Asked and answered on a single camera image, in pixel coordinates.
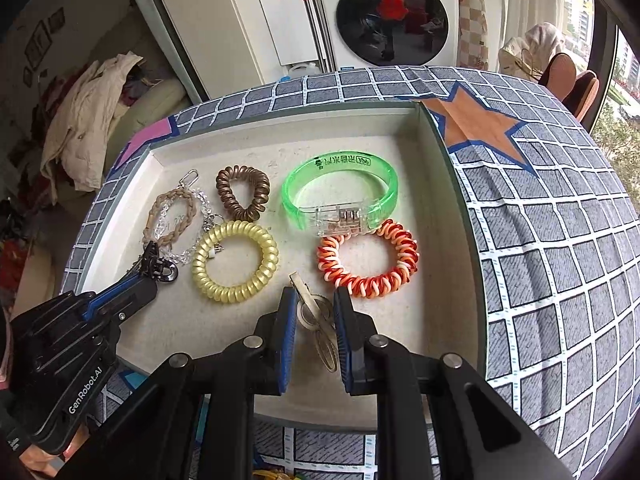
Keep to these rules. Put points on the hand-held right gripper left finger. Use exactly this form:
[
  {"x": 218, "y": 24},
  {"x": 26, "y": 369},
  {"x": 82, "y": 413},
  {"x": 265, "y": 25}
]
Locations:
[{"x": 287, "y": 340}]

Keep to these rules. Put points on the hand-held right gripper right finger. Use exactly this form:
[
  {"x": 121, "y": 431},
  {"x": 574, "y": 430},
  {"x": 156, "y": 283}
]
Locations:
[{"x": 345, "y": 340}]

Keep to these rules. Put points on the beige cloth on chair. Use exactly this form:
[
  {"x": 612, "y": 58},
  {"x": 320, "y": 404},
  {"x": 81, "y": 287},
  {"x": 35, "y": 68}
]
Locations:
[{"x": 535, "y": 45}]

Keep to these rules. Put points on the white cabinet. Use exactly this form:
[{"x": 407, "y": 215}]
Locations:
[{"x": 260, "y": 10}]

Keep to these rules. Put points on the beige jacket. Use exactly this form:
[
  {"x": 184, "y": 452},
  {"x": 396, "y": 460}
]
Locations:
[{"x": 80, "y": 110}]

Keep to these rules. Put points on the green translucent plastic bangle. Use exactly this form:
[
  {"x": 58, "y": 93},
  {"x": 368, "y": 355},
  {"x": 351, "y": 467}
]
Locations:
[{"x": 295, "y": 185}]

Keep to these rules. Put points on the silver spiky hair clip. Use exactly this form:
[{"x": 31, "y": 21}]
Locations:
[{"x": 162, "y": 270}]

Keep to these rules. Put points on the checkered hanging cloth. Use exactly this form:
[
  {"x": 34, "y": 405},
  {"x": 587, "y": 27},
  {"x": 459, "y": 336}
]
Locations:
[{"x": 472, "y": 20}]

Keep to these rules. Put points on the gold hair clip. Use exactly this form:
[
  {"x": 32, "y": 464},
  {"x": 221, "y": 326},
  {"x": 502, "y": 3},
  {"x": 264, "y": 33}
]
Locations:
[{"x": 312, "y": 305}]

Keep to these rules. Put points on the teal shallow cardboard box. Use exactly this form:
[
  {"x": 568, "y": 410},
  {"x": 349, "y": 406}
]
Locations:
[{"x": 250, "y": 160}]

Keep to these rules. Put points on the brown wooden chair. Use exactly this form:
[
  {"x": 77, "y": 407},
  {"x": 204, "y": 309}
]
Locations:
[
  {"x": 582, "y": 95},
  {"x": 557, "y": 75}
]

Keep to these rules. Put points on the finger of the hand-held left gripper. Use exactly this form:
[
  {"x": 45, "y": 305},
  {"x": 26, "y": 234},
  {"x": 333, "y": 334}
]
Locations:
[
  {"x": 120, "y": 291},
  {"x": 135, "y": 304}
]

